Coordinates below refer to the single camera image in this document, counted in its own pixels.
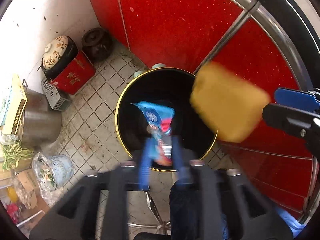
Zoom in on green beans pile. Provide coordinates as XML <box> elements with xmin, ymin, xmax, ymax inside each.
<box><xmin>1</xmin><ymin>142</ymin><xmax>33</xmax><ymax>170</ymax></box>

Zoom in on yellow cardboard box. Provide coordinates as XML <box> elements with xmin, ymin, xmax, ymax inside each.
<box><xmin>1</xmin><ymin>74</ymin><xmax>28</xmax><ymax>134</ymax></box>

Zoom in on person leg blue trousers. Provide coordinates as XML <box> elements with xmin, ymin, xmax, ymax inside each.
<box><xmin>169</xmin><ymin>182</ymin><xmax>202</xmax><ymax>239</ymax></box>

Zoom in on red tin box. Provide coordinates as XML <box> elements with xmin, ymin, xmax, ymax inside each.
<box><xmin>49</xmin><ymin>51</ymin><xmax>96</xmax><ymax>95</ymax></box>

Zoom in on floral lid clay pot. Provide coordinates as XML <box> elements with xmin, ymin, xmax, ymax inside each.
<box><xmin>41</xmin><ymin>35</ymin><xmax>79</xmax><ymax>80</ymax></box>

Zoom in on blue snack wrapper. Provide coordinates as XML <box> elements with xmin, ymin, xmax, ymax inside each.
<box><xmin>134</xmin><ymin>101</ymin><xmax>175</xmax><ymax>167</ymax></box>

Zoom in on dark brown clay jar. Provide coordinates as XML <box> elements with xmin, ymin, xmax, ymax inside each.
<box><xmin>81</xmin><ymin>28</ymin><xmax>114</xmax><ymax>63</ymax></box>

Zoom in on steel stock pot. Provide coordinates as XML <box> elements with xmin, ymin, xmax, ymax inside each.
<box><xmin>18</xmin><ymin>80</ymin><xmax>62</xmax><ymax>148</ymax></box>

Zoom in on brown cardboard box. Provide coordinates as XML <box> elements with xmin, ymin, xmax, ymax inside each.
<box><xmin>12</xmin><ymin>168</ymin><xmax>50</xmax><ymax>218</ymax></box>

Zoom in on yellow sponge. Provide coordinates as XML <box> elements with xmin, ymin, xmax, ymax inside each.
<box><xmin>190</xmin><ymin>63</ymin><xmax>271</xmax><ymax>143</ymax></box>

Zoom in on black trash bin yellow rim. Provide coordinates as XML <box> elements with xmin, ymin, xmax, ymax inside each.
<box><xmin>114</xmin><ymin>67</ymin><xmax>217</xmax><ymax>159</ymax></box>

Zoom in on plastic bag with vegetables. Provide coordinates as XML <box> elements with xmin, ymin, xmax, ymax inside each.
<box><xmin>32</xmin><ymin>152</ymin><xmax>74</xmax><ymax>207</ymax></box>

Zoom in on white plastic crate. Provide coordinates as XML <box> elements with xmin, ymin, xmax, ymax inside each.
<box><xmin>41</xmin><ymin>77</ymin><xmax>71</xmax><ymax>112</ymax></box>

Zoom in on steel stool leg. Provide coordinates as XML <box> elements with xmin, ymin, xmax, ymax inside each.
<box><xmin>127</xmin><ymin>191</ymin><xmax>172</xmax><ymax>235</ymax></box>

